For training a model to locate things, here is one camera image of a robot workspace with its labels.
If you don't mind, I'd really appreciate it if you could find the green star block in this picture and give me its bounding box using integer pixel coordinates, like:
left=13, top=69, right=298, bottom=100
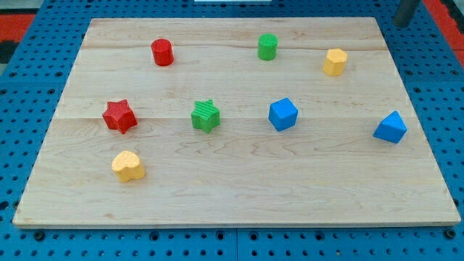
left=191, top=99, right=220, bottom=133

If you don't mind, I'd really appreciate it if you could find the red star block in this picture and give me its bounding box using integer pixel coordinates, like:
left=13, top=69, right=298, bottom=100
left=102, top=99, right=138, bottom=134

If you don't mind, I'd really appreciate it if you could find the blue cube block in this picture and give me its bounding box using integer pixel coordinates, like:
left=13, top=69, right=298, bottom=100
left=268, top=97, right=299, bottom=131

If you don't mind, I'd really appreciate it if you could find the wooden board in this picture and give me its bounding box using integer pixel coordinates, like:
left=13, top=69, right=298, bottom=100
left=12, top=17, right=460, bottom=229

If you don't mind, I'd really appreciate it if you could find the green cylinder block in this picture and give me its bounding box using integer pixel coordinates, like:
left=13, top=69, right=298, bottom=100
left=257, top=33, right=278, bottom=61

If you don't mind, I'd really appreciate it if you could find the red cylinder block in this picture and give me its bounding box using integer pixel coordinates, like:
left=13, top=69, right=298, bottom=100
left=151, top=38, right=174, bottom=66

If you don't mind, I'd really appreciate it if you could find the yellow heart block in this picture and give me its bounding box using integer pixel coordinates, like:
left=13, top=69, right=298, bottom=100
left=111, top=151, right=146, bottom=182

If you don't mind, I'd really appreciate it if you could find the yellow hexagon block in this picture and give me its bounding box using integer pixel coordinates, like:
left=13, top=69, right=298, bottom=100
left=323, top=49, right=348, bottom=76

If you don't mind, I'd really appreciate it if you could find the blue triangle block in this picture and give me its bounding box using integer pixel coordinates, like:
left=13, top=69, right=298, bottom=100
left=373, top=111, right=407, bottom=144

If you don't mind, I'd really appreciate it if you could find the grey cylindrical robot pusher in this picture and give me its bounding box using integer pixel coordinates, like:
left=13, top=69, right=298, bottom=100
left=392, top=0, right=420, bottom=28

